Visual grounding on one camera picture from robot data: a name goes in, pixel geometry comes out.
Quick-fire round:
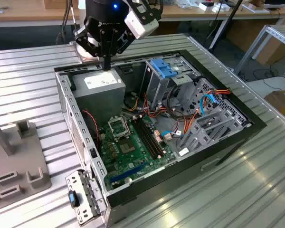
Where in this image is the blue expansion slot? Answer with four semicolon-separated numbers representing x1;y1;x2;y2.
110;162;148;184

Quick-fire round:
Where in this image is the CPU socket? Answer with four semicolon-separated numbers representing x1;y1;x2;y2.
118;139;136;155

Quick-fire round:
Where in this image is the metal socket cover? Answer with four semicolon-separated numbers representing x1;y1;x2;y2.
108;116;131;141

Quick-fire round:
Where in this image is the white low table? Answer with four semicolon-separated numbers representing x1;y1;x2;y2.
247;76;285;98

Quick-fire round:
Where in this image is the grey slot retention bracket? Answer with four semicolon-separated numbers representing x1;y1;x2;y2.
65;169;108;226

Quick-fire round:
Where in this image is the thick black cable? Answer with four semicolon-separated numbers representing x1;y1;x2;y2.
166;83;200;121

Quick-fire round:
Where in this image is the cardboard box yellow tape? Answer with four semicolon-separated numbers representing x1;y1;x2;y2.
263;89;285;124

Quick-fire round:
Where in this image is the brown cardboard box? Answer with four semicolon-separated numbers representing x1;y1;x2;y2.
227;19;285;65

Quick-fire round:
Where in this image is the red black twisted wire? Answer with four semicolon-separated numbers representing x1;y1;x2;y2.
82;109;101;149

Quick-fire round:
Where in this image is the black RAM slot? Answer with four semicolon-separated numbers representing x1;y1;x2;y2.
137;117;164;157
132;118;160;159

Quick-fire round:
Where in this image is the blue data wire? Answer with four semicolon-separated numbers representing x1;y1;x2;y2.
161;94;219;138

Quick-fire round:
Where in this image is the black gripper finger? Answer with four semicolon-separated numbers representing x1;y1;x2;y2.
107;28;134;71
74;24;108;71

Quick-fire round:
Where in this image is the grey optical drive cage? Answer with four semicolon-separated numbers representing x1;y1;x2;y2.
142;55;202;112

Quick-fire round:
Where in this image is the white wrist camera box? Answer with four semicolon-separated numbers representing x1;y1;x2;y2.
124;0;163;40

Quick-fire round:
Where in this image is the metal shelf frame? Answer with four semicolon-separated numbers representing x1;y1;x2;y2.
234;24;285;77

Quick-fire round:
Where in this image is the wooden desk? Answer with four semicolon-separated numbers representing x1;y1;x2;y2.
160;0;285;22
0;0;81;27

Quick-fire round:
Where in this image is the green motherboard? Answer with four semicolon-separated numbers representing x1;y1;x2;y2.
98;114;178;190

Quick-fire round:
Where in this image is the black tripod pole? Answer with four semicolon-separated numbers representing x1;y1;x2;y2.
209;0;243;50

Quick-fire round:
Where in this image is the grey parts rack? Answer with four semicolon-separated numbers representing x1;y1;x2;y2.
0;110;52;213

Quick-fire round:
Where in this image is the black blue latch knob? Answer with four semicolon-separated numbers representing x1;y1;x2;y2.
67;190;80;209

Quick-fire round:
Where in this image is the red orange wire harness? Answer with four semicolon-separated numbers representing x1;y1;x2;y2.
142;92;190;123

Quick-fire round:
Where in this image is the black open PC case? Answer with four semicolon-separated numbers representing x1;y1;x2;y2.
53;49;268;228

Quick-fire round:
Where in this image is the yellow black wire bundle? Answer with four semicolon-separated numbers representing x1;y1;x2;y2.
123;91;140;113

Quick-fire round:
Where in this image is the locking lever wire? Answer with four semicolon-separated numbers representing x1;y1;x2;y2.
122;114;133;138

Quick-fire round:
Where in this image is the grey power supply unit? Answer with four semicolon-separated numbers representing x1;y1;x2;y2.
71;69;126;124

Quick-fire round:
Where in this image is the blue drive cage latch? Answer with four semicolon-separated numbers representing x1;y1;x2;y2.
151;58;179;79

